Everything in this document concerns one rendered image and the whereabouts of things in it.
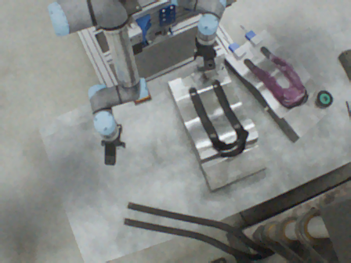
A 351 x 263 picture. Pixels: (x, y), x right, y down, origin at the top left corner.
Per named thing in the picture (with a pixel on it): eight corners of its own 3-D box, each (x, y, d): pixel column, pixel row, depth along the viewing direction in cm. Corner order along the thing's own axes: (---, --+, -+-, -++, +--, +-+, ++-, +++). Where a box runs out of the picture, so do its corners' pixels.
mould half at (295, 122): (223, 62, 203) (226, 52, 192) (262, 34, 207) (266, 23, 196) (293, 143, 193) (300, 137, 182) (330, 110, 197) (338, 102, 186)
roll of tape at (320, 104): (318, 111, 185) (320, 109, 182) (312, 95, 187) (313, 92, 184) (333, 106, 186) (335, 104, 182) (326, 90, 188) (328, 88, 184)
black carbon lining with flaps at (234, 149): (186, 91, 191) (186, 83, 182) (219, 79, 193) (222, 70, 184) (216, 164, 183) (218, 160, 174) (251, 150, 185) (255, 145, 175)
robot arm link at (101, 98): (116, 85, 167) (122, 111, 164) (88, 93, 166) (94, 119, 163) (113, 77, 159) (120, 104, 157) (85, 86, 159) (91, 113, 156)
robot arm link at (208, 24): (221, 15, 165) (215, 32, 163) (218, 27, 175) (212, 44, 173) (202, 9, 165) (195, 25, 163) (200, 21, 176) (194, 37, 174)
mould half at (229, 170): (168, 89, 199) (168, 77, 186) (221, 70, 201) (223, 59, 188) (210, 192, 187) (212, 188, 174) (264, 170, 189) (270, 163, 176)
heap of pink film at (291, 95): (247, 71, 195) (249, 64, 188) (274, 51, 198) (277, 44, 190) (284, 114, 190) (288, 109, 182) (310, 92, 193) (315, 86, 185)
